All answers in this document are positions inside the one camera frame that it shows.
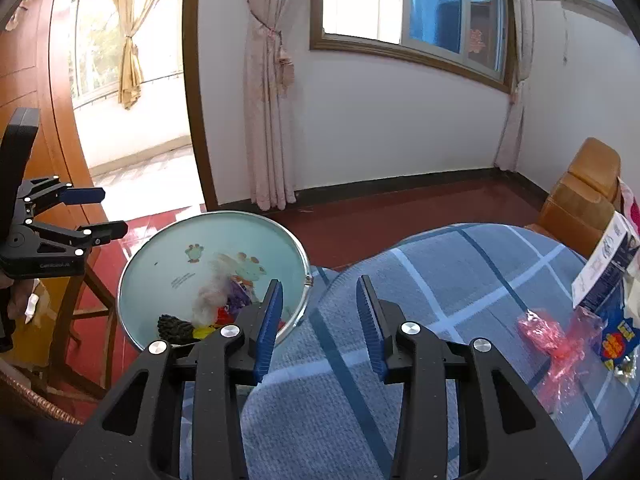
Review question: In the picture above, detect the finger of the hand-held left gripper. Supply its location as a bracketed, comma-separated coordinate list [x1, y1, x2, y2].
[27, 219, 129, 261]
[15, 175, 107, 226]

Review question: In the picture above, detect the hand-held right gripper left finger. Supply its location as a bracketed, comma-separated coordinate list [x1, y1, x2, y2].
[52, 278, 284, 480]

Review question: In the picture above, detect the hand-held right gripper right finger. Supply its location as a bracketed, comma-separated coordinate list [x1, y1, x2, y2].
[356, 274, 583, 480]

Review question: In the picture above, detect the purple foil wrapper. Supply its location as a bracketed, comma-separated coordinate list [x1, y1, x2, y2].
[225, 280, 258, 311]

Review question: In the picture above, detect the red plastic bag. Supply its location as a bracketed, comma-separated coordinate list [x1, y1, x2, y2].
[215, 307, 291, 329]

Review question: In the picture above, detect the teal cartoon print basin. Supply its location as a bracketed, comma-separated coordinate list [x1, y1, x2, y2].
[116, 211, 313, 353]

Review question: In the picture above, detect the black foam net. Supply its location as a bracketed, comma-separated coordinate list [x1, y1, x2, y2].
[157, 314, 196, 346]

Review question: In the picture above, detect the wooden stool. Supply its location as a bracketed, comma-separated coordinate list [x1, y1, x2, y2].
[47, 255, 131, 401]

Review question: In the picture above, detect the blue plaid tablecloth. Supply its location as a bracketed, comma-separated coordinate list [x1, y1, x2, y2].
[177, 223, 640, 480]

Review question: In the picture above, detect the wicker chair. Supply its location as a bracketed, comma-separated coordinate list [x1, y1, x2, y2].
[0, 355, 83, 426]

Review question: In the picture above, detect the brown wooden door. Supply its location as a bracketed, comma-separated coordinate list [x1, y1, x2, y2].
[0, 0, 108, 241]

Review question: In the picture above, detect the yellow curtain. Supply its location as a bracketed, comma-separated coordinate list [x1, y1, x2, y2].
[110, 0, 183, 111]

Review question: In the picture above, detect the pink plastic wrapper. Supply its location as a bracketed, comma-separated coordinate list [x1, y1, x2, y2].
[517, 307, 601, 411]

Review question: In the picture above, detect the pink patterned curtain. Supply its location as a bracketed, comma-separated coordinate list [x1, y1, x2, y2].
[242, 0, 298, 211]
[495, 0, 536, 173]

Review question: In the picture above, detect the dark blue tall carton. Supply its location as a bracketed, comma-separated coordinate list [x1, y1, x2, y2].
[571, 210, 640, 313]

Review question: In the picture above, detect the brown leather armchair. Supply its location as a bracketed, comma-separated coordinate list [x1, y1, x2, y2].
[537, 137, 623, 258]

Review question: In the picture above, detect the blue white capped carton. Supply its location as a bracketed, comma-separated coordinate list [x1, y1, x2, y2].
[590, 280, 640, 371]

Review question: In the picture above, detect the large pink floral pillow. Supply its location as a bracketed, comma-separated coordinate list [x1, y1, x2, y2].
[617, 177, 640, 236]

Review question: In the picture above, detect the red window decal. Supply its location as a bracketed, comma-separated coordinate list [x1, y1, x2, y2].
[469, 27, 489, 58]

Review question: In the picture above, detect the wood framed sliding window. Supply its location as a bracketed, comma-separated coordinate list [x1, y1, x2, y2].
[310, 0, 518, 93]

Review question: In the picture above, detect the blue curtain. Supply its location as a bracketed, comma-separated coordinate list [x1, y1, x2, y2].
[410, 0, 473, 53]

